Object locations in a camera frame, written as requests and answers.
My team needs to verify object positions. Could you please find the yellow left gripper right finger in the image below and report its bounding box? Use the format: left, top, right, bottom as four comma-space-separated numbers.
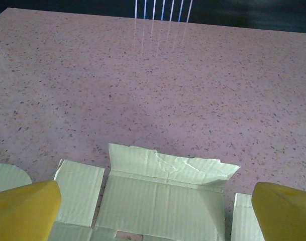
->
251, 182, 306, 241

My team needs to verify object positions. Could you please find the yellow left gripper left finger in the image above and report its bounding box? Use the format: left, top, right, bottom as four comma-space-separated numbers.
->
0, 179, 62, 241

